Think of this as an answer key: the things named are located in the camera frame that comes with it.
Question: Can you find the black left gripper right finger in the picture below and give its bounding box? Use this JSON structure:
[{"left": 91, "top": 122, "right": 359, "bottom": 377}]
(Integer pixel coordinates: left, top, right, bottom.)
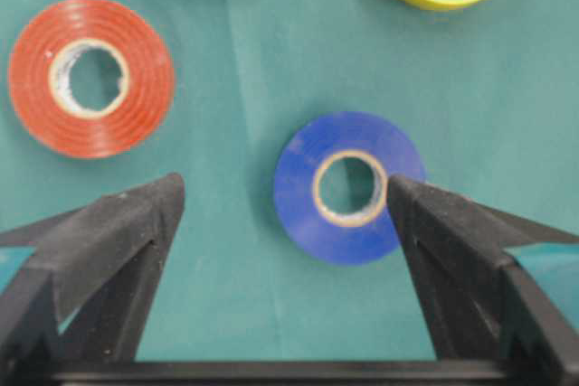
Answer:
[{"left": 387, "top": 174, "right": 578, "bottom": 381}]

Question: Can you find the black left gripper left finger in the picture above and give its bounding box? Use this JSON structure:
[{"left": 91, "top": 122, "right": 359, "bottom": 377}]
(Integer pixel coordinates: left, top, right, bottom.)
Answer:
[{"left": 1, "top": 173, "right": 185, "bottom": 377}]

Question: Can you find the blue tape roll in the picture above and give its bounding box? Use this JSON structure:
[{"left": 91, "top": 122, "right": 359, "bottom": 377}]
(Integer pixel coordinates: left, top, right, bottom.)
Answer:
[{"left": 273, "top": 111, "right": 426, "bottom": 266}]

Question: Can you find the red tape roll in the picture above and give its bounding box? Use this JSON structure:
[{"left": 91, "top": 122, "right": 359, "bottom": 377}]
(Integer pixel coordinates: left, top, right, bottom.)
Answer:
[{"left": 7, "top": 0, "right": 175, "bottom": 159}]

